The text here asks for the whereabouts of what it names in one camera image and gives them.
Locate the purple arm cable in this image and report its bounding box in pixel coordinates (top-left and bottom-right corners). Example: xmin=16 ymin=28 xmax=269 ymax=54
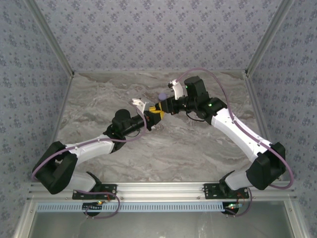
xmin=176 ymin=68 xmax=295 ymax=218
xmin=31 ymin=101 xmax=148 ymax=220

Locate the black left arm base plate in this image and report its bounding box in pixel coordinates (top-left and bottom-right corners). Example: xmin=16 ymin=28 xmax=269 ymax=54
xmin=72 ymin=184 xmax=117 ymax=200

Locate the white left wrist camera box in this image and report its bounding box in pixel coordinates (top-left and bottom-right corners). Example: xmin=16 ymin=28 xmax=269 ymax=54
xmin=130 ymin=98 xmax=151 ymax=115

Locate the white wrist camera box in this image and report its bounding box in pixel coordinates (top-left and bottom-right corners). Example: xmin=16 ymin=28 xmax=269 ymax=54
xmin=167 ymin=79 xmax=185 ymax=100
xmin=130 ymin=98 xmax=151 ymax=115

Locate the slotted grey cable duct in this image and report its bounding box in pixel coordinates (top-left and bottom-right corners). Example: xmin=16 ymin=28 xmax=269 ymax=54
xmin=36 ymin=201 xmax=227 ymax=213

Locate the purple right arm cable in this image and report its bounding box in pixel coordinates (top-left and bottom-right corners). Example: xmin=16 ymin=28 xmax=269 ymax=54
xmin=176 ymin=68 xmax=295 ymax=218

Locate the grey metal panel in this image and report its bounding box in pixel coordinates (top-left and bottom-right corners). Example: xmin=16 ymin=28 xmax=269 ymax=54
xmin=27 ymin=212 xmax=298 ymax=238

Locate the aluminium mounting rail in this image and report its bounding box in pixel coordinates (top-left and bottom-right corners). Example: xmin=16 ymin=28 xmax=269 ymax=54
xmin=26 ymin=181 xmax=297 ymax=201

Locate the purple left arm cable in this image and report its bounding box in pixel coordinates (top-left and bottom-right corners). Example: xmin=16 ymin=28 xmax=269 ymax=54
xmin=31 ymin=101 xmax=148 ymax=220

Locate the aluminium frame post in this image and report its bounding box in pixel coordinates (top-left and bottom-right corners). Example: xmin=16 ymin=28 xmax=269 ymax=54
xmin=24 ymin=0 xmax=75 ymax=76
xmin=245 ymin=0 xmax=297 ymax=76

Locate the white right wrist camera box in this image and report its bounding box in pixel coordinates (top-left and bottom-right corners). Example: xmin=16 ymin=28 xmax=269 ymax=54
xmin=167 ymin=79 xmax=185 ymax=100

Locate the aluminium table side rail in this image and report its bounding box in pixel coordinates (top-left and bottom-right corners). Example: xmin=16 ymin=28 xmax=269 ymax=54
xmin=243 ymin=71 xmax=283 ymax=181

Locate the black controller board with light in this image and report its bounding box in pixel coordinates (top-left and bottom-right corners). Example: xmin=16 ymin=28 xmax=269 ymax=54
xmin=82 ymin=202 xmax=104 ymax=214
xmin=223 ymin=202 xmax=242 ymax=215

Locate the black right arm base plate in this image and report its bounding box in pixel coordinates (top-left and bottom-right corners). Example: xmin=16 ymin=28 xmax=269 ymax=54
xmin=203 ymin=182 xmax=250 ymax=200

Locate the aluminium lower frame bar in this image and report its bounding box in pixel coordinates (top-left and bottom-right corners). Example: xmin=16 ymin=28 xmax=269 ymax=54
xmin=13 ymin=200 xmax=38 ymax=238
xmin=282 ymin=199 xmax=308 ymax=238

